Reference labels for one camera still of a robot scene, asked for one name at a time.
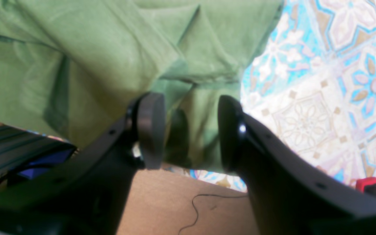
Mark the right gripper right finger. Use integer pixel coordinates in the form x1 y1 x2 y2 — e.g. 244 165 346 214
218 95 376 235

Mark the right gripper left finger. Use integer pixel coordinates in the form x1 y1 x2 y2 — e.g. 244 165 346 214
0 93 166 235

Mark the green t-shirt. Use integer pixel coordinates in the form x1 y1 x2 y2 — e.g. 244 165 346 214
0 0 284 173

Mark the patterned tablecloth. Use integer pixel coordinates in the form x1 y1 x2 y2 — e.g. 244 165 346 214
165 0 376 196

